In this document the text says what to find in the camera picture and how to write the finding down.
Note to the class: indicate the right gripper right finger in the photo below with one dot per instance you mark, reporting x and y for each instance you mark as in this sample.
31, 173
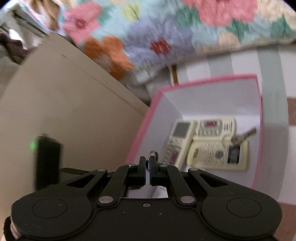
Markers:
170, 177

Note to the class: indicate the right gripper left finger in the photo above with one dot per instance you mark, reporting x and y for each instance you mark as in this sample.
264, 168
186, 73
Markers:
122, 179

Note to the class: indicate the keys with ring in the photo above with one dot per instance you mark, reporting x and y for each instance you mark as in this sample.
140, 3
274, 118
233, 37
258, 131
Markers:
152, 158

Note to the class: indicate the long cream remote control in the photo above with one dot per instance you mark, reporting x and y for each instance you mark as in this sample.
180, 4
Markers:
178, 142

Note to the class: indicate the cream TCL remote control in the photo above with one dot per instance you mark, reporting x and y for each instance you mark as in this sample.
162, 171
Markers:
217, 154

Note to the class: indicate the silver key bunch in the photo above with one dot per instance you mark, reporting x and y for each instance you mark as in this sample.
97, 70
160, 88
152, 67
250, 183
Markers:
237, 139

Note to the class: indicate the pink cardboard box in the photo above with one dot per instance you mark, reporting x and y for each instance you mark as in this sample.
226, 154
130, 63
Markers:
236, 95

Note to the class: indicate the beige cabinet panel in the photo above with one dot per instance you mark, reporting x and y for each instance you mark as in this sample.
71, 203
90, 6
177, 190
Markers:
61, 92

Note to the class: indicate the floral quilt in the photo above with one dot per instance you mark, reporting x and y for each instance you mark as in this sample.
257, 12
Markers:
129, 36

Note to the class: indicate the striped grey white rug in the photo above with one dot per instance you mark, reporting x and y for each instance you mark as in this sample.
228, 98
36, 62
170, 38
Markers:
275, 69

